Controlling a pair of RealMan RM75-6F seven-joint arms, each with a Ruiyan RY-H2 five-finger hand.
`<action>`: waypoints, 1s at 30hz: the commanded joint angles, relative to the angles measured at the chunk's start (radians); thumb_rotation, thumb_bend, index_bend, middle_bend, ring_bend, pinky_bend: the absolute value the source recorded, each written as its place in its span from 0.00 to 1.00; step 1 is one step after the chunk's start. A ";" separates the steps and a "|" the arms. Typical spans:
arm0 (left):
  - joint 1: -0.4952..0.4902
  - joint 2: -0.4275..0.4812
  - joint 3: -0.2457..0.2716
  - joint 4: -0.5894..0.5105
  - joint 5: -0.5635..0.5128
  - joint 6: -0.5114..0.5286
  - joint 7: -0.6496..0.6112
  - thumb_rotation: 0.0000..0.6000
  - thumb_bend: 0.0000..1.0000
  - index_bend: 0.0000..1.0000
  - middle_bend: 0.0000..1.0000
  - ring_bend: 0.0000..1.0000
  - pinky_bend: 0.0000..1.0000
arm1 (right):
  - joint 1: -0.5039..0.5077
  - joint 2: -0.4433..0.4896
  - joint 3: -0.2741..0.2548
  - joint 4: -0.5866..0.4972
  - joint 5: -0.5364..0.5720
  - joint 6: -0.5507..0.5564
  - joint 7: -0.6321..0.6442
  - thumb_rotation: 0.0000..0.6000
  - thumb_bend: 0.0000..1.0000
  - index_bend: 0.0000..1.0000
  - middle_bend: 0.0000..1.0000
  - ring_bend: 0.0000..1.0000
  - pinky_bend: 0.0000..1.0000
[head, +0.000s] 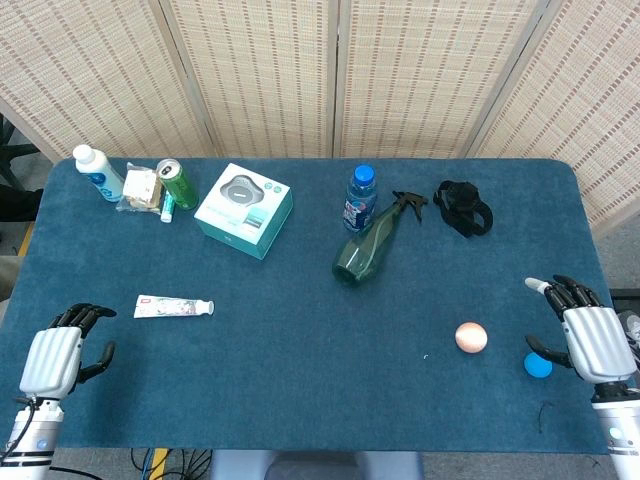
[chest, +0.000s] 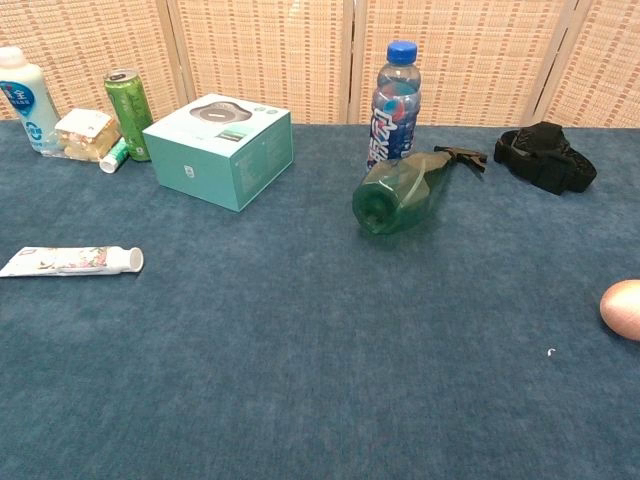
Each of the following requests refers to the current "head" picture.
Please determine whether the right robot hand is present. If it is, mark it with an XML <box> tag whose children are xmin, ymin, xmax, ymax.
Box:
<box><xmin>524</xmin><ymin>274</ymin><xmax>640</xmax><ymax>386</ymax></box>

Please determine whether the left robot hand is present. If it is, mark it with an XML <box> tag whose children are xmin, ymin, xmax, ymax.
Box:
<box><xmin>18</xmin><ymin>302</ymin><xmax>118</xmax><ymax>401</ymax></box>

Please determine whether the white floral toothpaste tube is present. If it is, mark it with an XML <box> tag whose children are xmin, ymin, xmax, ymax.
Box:
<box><xmin>133</xmin><ymin>294</ymin><xmax>216</xmax><ymax>320</ymax></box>

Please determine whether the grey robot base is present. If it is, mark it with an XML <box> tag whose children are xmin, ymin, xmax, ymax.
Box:
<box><xmin>209</xmin><ymin>449</ymin><xmax>426</xmax><ymax>480</ymax></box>

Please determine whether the teal and white product box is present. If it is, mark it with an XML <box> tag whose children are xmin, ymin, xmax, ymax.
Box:
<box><xmin>193</xmin><ymin>162</ymin><xmax>294</xmax><ymax>261</ymax></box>

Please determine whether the grey sneaker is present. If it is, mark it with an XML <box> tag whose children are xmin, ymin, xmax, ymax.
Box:
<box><xmin>617</xmin><ymin>309</ymin><xmax>640</xmax><ymax>359</ymax></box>

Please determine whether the blue disc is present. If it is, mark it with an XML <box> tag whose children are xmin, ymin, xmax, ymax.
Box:
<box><xmin>522</xmin><ymin>351</ymin><xmax>554</xmax><ymax>377</ymax></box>

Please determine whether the pink ball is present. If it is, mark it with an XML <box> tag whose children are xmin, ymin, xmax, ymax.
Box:
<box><xmin>454</xmin><ymin>322</ymin><xmax>488</xmax><ymax>355</ymax></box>

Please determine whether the white bottle with blue print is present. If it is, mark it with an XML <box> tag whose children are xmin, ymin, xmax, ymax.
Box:
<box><xmin>72</xmin><ymin>144</ymin><xmax>126</xmax><ymax>204</ymax></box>

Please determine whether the clear wrapped bread snack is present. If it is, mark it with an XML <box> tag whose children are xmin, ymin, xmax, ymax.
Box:
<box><xmin>115</xmin><ymin>162</ymin><xmax>166</xmax><ymax>215</ymax></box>

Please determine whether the black chair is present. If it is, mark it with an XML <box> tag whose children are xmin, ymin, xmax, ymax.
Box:
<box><xmin>0</xmin><ymin>113</ymin><xmax>45</xmax><ymax>224</ymax></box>

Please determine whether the green drink can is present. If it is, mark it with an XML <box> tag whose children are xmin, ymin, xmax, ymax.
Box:
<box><xmin>156</xmin><ymin>158</ymin><xmax>200</xmax><ymax>211</ymax></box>

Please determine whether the blue felt table cover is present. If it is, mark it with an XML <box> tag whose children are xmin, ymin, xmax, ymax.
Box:
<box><xmin>0</xmin><ymin>157</ymin><xmax>640</xmax><ymax>455</ymax></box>

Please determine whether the green spray bottle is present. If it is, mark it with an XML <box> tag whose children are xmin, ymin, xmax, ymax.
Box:
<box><xmin>331</xmin><ymin>190</ymin><xmax>430</xmax><ymax>289</ymax></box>

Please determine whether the blue capped drink bottle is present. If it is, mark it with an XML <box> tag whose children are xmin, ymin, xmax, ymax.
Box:
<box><xmin>342</xmin><ymin>165</ymin><xmax>378</xmax><ymax>234</ymax></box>

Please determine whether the bamboo folding screen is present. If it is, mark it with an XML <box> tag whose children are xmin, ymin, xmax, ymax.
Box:
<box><xmin>0</xmin><ymin>0</ymin><xmax>640</xmax><ymax>236</ymax></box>

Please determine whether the black floor cable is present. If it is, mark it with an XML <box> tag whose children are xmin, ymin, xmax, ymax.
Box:
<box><xmin>130</xmin><ymin>448</ymin><xmax>214</xmax><ymax>480</ymax></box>

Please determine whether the black strap band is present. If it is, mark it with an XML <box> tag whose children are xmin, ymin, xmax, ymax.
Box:
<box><xmin>432</xmin><ymin>179</ymin><xmax>494</xmax><ymax>239</ymax></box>

